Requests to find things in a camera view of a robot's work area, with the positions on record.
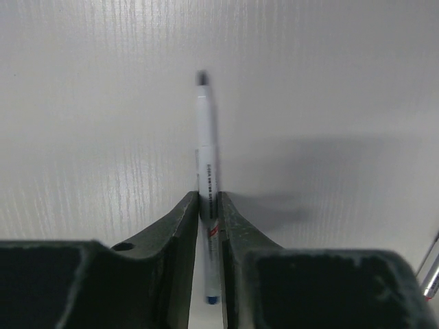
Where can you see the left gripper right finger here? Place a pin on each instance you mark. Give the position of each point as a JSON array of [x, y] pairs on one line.
[[265, 285]]

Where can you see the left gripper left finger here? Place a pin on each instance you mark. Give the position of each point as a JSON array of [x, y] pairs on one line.
[[142, 282]]

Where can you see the blue marker pen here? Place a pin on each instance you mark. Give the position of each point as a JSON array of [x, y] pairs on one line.
[[207, 185]]

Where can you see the red marker pen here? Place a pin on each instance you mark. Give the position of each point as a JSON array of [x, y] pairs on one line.
[[427, 275]]

